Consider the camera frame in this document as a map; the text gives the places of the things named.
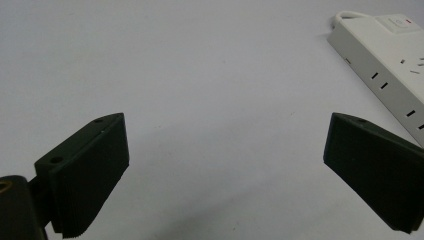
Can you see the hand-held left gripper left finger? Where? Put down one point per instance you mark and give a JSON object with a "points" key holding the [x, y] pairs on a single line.
{"points": [[83, 173]]}

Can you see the white power strip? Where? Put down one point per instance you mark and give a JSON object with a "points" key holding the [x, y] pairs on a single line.
{"points": [[383, 56]]}

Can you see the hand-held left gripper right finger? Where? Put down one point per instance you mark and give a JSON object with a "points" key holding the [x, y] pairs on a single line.
{"points": [[373, 166]]}

